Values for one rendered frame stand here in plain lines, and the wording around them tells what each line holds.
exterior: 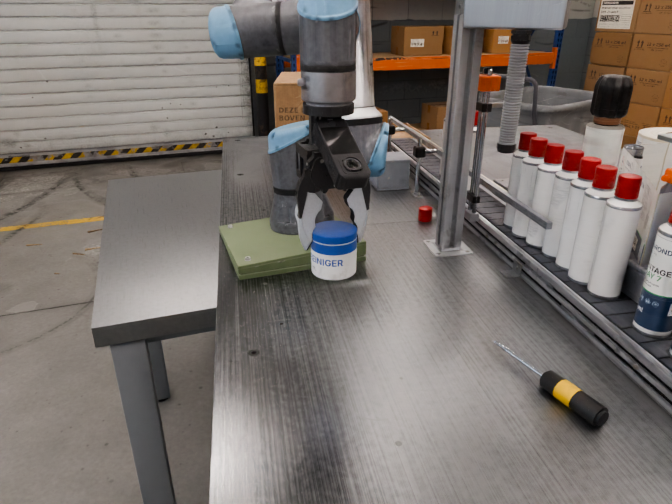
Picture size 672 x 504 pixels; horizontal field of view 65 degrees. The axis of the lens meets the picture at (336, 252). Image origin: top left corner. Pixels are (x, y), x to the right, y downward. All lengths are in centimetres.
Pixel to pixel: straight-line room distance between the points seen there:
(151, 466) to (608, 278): 93
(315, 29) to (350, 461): 53
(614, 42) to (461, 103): 395
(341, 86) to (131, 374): 65
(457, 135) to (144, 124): 448
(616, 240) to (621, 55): 407
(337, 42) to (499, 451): 54
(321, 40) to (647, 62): 423
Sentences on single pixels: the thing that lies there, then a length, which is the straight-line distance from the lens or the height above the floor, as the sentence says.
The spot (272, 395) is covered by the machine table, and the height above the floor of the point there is 83.
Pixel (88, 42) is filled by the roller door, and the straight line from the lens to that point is 533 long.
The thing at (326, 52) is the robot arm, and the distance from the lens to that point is 72.
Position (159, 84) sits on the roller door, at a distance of 533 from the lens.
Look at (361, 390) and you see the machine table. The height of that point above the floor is 83.
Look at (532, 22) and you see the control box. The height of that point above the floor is 130.
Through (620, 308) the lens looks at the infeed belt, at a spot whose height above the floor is 88.
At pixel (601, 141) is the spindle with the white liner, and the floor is 103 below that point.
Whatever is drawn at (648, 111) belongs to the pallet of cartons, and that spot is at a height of 60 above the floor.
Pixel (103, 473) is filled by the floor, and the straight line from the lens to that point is 194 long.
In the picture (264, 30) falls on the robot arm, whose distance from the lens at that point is 83.
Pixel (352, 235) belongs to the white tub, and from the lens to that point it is 77.
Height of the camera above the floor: 132
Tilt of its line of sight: 25 degrees down
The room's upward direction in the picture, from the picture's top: straight up
